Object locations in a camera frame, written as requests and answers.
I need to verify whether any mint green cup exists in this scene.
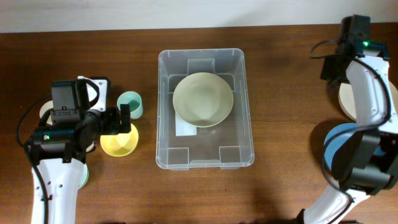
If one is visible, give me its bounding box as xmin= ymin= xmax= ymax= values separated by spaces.
xmin=117 ymin=91 xmax=144 ymax=119

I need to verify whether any cream plate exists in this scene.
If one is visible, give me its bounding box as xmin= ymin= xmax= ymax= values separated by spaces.
xmin=338 ymin=79 xmax=397 ymax=125
xmin=172 ymin=72 xmax=234 ymax=128

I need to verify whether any blue plate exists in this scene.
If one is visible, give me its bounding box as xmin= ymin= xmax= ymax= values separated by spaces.
xmin=323 ymin=123 xmax=394 ymax=171

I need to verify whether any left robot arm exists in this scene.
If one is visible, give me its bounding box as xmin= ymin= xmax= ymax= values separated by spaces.
xmin=23 ymin=77 xmax=131 ymax=223

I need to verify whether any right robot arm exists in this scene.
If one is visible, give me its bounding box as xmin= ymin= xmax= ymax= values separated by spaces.
xmin=294 ymin=15 xmax=397 ymax=223

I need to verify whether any yellow small bowl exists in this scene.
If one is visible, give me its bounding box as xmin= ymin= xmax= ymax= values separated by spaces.
xmin=100 ymin=124 xmax=139 ymax=157

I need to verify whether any white small bowl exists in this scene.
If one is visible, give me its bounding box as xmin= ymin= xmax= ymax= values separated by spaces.
xmin=86 ymin=141 xmax=97 ymax=153

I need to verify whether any mint green small bowl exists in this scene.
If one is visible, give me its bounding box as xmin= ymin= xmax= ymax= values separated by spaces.
xmin=78 ymin=164 xmax=89 ymax=190

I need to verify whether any cream cup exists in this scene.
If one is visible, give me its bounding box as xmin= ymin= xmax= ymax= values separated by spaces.
xmin=39 ymin=100 xmax=53 ymax=125

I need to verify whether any clear plastic storage bin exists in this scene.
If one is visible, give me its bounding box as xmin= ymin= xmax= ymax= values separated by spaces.
xmin=155 ymin=48 xmax=255 ymax=170

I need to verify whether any right black cable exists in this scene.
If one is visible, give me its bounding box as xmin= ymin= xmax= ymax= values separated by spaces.
xmin=309 ymin=39 xmax=392 ymax=224

